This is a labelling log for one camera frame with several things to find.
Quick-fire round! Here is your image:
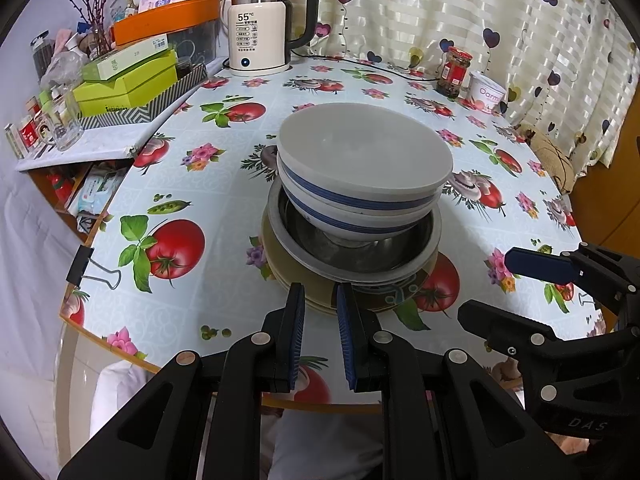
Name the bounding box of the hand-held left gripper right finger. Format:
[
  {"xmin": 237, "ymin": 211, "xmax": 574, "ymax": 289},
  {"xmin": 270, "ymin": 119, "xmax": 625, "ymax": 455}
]
[{"xmin": 336, "ymin": 282, "xmax": 568, "ymax": 480}]

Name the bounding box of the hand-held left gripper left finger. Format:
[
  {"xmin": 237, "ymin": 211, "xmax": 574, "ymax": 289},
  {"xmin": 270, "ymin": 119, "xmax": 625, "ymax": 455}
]
[{"xmin": 57, "ymin": 282, "xmax": 307, "ymax": 480}]

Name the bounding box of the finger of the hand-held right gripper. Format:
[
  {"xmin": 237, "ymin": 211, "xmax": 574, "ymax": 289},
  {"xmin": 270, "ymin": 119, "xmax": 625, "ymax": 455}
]
[
  {"xmin": 457, "ymin": 300, "xmax": 640, "ymax": 403},
  {"xmin": 504, "ymin": 242, "xmax": 640, "ymax": 311}
]

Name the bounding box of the tan plate with green print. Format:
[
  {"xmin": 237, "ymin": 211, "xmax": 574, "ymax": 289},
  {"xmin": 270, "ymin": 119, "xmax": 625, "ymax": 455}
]
[{"xmin": 270, "ymin": 260, "xmax": 426, "ymax": 317}]

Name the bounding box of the small tan plate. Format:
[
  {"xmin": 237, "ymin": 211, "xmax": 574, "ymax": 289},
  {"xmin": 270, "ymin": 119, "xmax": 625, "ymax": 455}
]
[{"xmin": 265, "ymin": 240, "xmax": 436, "ymax": 312}]

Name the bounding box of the deep tan plate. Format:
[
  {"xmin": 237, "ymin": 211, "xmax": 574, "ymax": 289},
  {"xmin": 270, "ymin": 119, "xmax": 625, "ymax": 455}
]
[{"xmin": 261, "ymin": 210, "xmax": 452, "ymax": 311}]

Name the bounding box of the stainless steel bowl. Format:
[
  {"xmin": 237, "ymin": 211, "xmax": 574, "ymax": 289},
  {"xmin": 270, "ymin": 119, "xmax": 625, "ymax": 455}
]
[{"xmin": 267, "ymin": 180, "xmax": 443, "ymax": 281}]

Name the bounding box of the white bowl with blue stripe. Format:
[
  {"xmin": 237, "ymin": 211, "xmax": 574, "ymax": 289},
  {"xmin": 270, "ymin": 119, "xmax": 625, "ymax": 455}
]
[
  {"xmin": 276, "ymin": 150, "xmax": 443, "ymax": 248},
  {"xmin": 277, "ymin": 102, "xmax": 455, "ymax": 201}
]

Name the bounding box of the brown wooden cabinet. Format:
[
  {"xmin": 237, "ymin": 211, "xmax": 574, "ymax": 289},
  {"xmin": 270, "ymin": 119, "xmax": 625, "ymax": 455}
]
[{"xmin": 570, "ymin": 125, "xmax": 640, "ymax": 321}]

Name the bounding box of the tan cloth bag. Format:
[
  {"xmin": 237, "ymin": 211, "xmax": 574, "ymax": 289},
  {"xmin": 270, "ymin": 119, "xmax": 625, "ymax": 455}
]
[{"xmin": 520, "ymin": 127, "xmax": 576, "ymax": 196}]

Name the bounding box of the person's grey clothing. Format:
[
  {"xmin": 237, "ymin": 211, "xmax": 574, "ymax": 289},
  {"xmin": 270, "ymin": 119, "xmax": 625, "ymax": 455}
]
[{"xmin": 270, "ymin": 402, "xmax": 396, "ymax": 480}]

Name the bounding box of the fruit and flower printed tablecloth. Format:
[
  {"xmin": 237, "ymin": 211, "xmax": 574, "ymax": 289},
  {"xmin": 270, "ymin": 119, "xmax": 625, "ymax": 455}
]
[{"xmin": 59, "ymin": 55, "xmax": 608, "ymax": 408}]

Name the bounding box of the white yogurt tub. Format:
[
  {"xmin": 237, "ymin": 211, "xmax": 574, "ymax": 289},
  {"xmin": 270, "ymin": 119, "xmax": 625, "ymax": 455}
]
[{"xmin": 467, "ymin": 70, "xmax": 508, "ymax": 115}]

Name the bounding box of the red-lidded sauce jar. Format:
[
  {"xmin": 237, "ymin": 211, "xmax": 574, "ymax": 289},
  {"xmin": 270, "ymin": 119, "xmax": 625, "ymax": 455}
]
[{"xmin": 435, "ymin": 46, "xmax": 473, "ymax": 100}]

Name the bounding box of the black binder clip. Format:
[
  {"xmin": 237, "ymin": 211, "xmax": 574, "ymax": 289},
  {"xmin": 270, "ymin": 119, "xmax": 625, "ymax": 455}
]
[{"xmin": 65, "ymin": 246, "xmax": 123, "ymax": 290}]

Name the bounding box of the wet wipes pack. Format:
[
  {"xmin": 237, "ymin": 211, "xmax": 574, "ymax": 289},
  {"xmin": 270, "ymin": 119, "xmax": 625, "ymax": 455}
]
[{"xmin": 67, "ymin": 167, "xmax": 128, "ymax": 216}]

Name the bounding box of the striped tray box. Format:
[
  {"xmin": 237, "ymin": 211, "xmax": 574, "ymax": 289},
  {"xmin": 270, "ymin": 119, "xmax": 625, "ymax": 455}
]
[{"xmin": 75, "ymin": 62, "xmax": 208, "ymax": 131}]

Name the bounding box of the white shelf board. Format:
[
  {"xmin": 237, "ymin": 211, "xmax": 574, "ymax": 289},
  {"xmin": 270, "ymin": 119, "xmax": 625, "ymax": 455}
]
[{"xmin": 14, "ymin": 57, "xmax": 223, "ymax": 173}]

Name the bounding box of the cream curtain with heart print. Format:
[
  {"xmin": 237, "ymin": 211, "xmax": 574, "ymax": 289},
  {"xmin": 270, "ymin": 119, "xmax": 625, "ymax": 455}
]
[{"xmin": 290, "ymin": 0, "xmax": 636, "ymax": 171}]

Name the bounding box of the lime green box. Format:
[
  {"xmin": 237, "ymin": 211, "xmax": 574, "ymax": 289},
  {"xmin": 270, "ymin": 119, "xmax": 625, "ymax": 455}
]
[{"xmin": 72, "ymin": 52, "xmax": 180, "ymax": 118}]

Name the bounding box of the white electric kettle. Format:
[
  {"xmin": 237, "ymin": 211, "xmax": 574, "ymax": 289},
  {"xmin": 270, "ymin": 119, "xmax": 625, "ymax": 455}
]
[{"xmin": 220, "ymin": 0, "xmax": 321, "ymax": 78}]

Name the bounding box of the clear glass mug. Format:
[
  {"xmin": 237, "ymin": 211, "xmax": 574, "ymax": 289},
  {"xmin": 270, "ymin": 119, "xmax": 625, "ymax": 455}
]
[{"xmin": 42, "ymin": 92, "xmax": 85, "ymax": 152}]

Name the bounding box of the white and green flat box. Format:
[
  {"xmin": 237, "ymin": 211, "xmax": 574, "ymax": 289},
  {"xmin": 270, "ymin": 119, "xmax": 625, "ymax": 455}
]
[{"xmin": 81, "ymin": 39, "xmax": 176, "ymax": 82}]

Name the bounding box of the small red white box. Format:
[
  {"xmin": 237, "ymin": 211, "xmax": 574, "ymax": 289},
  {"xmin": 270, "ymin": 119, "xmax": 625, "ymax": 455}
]
[{"xmin": 17, "ymin": 115, "xmax": 43, "ymax": 150}]

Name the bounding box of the orange-lidded storage box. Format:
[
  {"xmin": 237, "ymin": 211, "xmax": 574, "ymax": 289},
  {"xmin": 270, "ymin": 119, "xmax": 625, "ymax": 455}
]
[{"xmin": 110, "ymin": 0, "xmax": 223, "ymax": 68}]

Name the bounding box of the black-lidded glass jar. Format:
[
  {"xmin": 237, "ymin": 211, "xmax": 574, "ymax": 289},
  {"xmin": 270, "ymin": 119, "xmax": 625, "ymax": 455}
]
[{"xmin": 30, "ymin": 35, "xmax": 57, "ymax": 83}]

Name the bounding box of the black kettle power cable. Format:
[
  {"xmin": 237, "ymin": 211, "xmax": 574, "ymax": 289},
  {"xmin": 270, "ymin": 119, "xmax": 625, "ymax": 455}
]
[{"xmin": 290, "ymin": 52, "xmax": 441, "ymax": 83}]

